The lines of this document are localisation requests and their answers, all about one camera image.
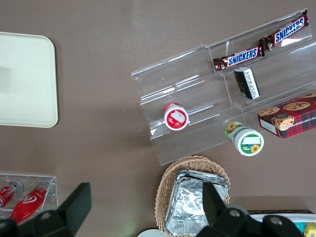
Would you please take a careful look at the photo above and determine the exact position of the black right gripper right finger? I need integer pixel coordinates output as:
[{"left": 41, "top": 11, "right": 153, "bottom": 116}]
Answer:
[{"left": 197, "top": 181, "right": 264, "bottom": 237}]

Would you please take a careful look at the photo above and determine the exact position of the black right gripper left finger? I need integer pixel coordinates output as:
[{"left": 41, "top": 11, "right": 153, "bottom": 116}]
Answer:
[{"left": 17, "top": 182, "right": 92, "bottom": 237}]

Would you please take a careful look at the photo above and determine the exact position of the foil-wrapped sandwich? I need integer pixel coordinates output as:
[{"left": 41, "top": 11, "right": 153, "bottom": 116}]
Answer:
[
  {"left": 174, "top": 169, "right": 231, "bottom": 188},
  {"left": 164, "top": 179, "right": 229, "bottom": 237}
]

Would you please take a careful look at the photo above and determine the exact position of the wicker basket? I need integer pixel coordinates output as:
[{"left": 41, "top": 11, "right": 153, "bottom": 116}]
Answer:
[{"left": 154, "top": 155, "right": 232, "bottom": 234}]

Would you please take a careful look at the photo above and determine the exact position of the cream plastic tray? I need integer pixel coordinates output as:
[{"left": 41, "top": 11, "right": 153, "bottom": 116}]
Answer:
[{"left": 0, "top": 32, "right": 59, "bottom": 128}]

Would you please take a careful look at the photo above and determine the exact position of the clear acrylic bottle box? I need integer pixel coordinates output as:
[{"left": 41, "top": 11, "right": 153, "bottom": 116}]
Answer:
[{"left": 0, "top": 172, "right": 59, "bottom": 218}]

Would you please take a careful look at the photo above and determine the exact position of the red drink bottle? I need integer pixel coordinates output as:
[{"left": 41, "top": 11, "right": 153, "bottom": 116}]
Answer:
[
  {"left": 0, "top": 180, "right": 24, "bottom": 211},
  {"left": 9, "top": 181, "right": 51, "bottom": 224}
]

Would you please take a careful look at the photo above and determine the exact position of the white bin with dark rim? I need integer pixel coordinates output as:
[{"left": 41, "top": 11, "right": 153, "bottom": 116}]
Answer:
[{"left": 246, "top": 209, "right": 316, "bottom": 237}]

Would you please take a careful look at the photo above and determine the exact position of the white plate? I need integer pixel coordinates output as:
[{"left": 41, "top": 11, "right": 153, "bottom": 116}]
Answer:
[{"left": 136, "top": 229, "right": 164, "bottom": 237}]

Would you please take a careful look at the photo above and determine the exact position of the green sunflower yogurt cup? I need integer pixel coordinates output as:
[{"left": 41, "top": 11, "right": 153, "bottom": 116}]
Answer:
[{"left": 224, "top": 121, "right": 265, "bottom": 157}]

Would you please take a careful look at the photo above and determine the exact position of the yellow snack packet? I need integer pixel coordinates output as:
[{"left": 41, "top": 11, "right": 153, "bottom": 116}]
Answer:
[{"left": 303, "top": 222, "right": 316, "bottom": 237}]

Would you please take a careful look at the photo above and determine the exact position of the red strawberry yogurt cup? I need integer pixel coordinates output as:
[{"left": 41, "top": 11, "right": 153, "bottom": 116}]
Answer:
[{"left": 163, "top": 101, "right": 191, "bottom": 131}]

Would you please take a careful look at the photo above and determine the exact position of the clear acrylic tiered display shelf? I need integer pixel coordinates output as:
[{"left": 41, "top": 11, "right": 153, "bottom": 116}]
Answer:
[{"left": 130, "top": 8, "right": 316, "bottom": 166}]

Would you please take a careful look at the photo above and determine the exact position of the red tartan cookie box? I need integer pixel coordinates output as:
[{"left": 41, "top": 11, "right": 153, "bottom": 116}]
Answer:
[{"left": 257, "top": 91, "right": 316, "bottom": 140}]

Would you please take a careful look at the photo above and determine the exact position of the black chocolate pack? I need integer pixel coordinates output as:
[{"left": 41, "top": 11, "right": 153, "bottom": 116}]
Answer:
[{"left": 233, "top": 66, "right": 261, "bottom": 100}]

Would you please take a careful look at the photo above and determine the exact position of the Snickers chocolate bar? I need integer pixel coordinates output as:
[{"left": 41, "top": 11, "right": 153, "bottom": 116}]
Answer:
[
  {"left": 259, "top": 15, "right": 310, "bottom": 52},
  {"left": 212, "top": 45, "right": 266, "bottom": 73}
]

